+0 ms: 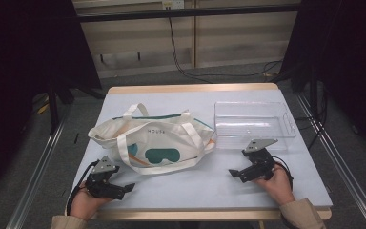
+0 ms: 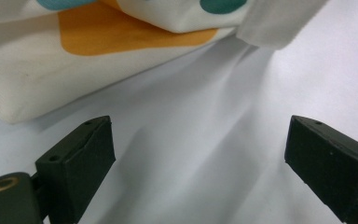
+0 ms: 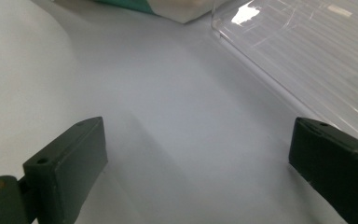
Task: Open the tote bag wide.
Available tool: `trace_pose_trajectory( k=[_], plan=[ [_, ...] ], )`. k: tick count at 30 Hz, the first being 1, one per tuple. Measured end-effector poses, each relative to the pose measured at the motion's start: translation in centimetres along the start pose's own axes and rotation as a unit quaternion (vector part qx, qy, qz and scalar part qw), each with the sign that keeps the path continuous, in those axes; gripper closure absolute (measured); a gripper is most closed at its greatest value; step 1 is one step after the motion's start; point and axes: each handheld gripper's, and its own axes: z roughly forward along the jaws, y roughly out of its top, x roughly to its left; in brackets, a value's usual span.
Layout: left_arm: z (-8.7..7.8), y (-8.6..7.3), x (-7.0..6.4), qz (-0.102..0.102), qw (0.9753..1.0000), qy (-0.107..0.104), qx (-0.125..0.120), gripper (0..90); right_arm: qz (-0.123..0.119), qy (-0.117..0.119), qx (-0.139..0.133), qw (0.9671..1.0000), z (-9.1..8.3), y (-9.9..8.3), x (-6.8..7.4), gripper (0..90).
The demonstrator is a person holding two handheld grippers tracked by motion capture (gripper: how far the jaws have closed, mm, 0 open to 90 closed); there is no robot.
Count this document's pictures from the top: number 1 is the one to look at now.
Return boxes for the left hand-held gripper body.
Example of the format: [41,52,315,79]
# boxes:
[85,156,122,198]

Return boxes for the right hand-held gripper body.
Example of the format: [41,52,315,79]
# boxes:
[241,138,279,181]

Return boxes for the cream canvas tote bag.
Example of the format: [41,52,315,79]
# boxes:
[87,102,217,176]

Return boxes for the person's left hand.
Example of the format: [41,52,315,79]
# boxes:
[70,180,112,222]

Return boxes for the person's right hand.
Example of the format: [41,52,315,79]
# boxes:
[254,162,296,206]

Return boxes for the clear plastic storage box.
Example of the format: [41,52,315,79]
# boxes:
[213,100,297,151]

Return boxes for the black metal stand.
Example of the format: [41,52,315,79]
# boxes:
[47,79,61,135]

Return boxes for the dark curtain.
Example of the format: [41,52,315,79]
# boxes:
[0,0,103,203]
[277,0,366,160]

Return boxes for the black horizontal metal bar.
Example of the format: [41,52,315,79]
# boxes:
[75,3,301,23]

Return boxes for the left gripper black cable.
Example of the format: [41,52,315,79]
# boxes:
[66,160,100,217]

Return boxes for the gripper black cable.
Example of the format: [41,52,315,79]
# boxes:
[66,160,100,217]
[271,156,295,192]

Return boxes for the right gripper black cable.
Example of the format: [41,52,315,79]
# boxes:
[271,156,295,192]

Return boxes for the metal floor rail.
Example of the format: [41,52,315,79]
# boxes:
[295,94,366,229]
[5,117,67,229]

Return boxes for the black floor cables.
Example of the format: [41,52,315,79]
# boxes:
[294,90,330,151]

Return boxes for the hanging black power cable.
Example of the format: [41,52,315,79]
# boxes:
[168,17,284,84]

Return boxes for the white wall socket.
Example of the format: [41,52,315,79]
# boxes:
[161,0,185,10]

